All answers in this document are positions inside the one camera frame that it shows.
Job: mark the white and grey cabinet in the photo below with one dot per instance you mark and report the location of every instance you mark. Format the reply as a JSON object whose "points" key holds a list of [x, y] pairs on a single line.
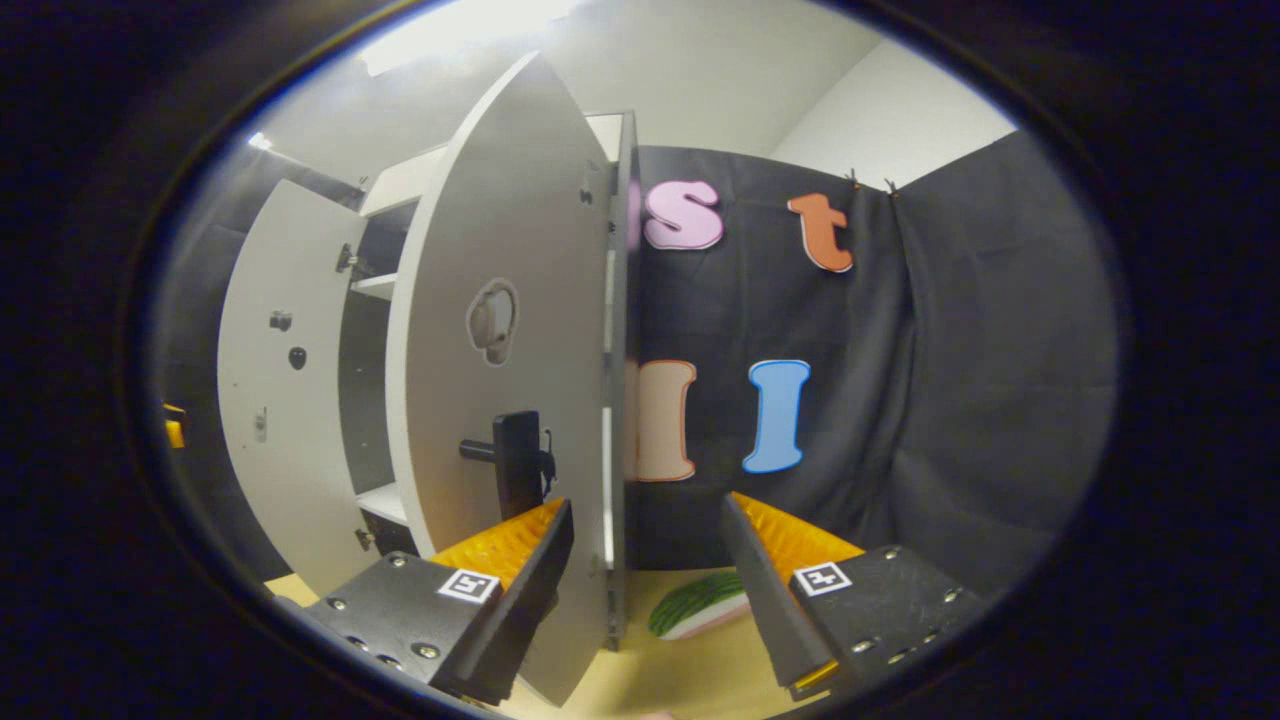
{"points": [[365, 380]]}

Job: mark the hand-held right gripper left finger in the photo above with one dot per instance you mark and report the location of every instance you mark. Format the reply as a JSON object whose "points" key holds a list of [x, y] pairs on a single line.
{"points": [[520, 610]]}

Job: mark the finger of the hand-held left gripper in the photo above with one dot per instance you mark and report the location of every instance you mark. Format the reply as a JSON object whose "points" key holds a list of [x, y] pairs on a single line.
{"points": [[176, 430]]}

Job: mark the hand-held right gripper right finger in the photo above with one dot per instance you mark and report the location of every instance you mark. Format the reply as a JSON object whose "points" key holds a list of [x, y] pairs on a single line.
{"points": [[770, 610]]}

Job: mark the white cabinet shelf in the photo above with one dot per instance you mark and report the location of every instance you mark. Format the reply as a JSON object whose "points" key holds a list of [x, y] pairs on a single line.
{"points": [[375, 286], [385, 502]]}

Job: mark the watermelon slice toy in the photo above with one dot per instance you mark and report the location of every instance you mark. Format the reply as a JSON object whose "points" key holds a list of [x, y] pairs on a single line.
{"points": [[695, 600]]}

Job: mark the black backdrop cloth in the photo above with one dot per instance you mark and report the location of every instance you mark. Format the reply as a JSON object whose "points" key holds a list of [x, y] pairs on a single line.
{"points": [[950, 380]]}

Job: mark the white cabinet door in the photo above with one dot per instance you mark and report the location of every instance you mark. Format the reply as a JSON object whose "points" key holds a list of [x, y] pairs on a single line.
{"points": [[300, 480], [520, 250]]}

